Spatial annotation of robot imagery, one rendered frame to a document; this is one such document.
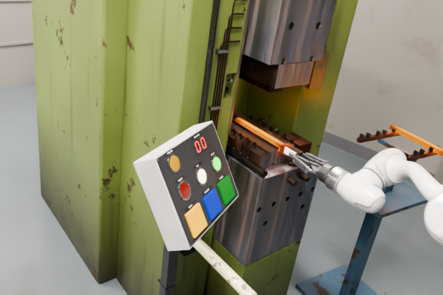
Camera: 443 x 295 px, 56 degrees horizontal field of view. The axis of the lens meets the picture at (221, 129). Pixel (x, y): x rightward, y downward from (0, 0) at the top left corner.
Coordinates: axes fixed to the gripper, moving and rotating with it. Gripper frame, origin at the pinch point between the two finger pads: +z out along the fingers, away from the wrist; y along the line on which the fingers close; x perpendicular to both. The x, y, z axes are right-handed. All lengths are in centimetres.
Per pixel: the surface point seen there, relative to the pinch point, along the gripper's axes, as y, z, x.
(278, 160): -1.3, 5.2, -6.0
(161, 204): -72, -15, 7
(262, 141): -3.3, 14.2, -0.8
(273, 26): -17, 7, 50
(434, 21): 233, 66, 37
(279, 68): -12.0, 5.3, 35.4
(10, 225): -80, 134, -100
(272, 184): -9.2, -0.8, -12.1
